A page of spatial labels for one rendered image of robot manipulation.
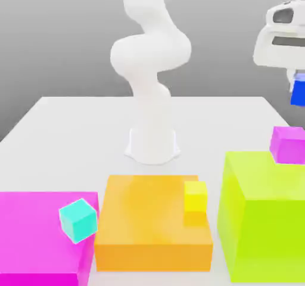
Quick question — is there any large magenta box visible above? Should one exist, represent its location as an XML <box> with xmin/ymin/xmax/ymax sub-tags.
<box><xmin>0</xmin><ymin>191</ymin><xmax>100</xmax><ymax>286</ymax></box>

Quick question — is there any small yellow cube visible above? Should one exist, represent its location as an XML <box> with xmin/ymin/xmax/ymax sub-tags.
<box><xmin>183</xmin><ymin>181</ymin><xmax>208</xmax><ymax>213</ymax></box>

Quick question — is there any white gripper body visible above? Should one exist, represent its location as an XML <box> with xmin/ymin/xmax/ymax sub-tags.
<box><xmin>253</xmin><ymin>24</ymin><xmax>305</xmax><ymax>70</ymax></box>

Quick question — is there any small blue cube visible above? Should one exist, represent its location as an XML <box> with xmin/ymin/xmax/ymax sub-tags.
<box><xmin>290</xmin><ymin>73</ymin><xmax>305</xmax><ymax>106</ymax></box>

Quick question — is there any small cyan cube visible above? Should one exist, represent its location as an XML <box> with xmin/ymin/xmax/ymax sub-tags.
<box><xmin>58</xmin><ymin>198</ymin><xmax>99</xmax><ymax>245</ymax></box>

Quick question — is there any large orange box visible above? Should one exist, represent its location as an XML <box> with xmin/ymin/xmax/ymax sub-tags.
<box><xmin>94</xmin><ymin>175</ymin><xmax>213</xmax><ymax>273</ymax></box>

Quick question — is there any large lime box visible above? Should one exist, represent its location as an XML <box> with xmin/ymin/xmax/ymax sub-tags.
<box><xmin>217</xmin><ymin>151</ymin><xmax>305</xmax><ymax>284</ymax></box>

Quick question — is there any small purple cube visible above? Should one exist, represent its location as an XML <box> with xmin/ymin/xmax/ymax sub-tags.
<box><xmin>269</xmin><ymin>126</ymin><xmax>305</xmax><ymax>166</ymax></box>

